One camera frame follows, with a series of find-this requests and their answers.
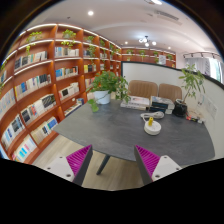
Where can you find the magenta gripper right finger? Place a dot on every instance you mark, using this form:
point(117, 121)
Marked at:
point(153, 167)

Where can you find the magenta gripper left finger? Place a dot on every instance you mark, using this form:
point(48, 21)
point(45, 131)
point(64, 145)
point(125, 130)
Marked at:
point(72, 167)

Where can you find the yellow charger plug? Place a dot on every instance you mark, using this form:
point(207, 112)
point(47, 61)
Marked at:
point(150, 122)

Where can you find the grey table leg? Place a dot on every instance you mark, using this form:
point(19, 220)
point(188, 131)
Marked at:
point(103, 164)

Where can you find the round white power socket base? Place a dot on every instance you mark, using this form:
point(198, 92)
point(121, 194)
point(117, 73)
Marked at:
point(153, 129)

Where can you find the white book stack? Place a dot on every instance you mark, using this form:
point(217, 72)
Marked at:
point(135, 102)

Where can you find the right tan chair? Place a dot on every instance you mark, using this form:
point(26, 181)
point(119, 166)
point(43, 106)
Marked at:
point(171, 92)

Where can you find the green plant in white pot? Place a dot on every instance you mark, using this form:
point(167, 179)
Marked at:
point(105, 83)

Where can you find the orange wooden bookshelf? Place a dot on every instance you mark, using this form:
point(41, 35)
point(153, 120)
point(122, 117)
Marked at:
point(44, 76)

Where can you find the green plant in black pot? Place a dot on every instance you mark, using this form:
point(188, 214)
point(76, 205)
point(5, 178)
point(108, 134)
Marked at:
point(192, 82)

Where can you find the ceiling chandelier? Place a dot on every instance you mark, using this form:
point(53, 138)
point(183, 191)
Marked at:
point(147, 42)

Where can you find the small items by wall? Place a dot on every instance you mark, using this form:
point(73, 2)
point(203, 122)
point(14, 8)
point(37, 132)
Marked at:
point(194, 117)

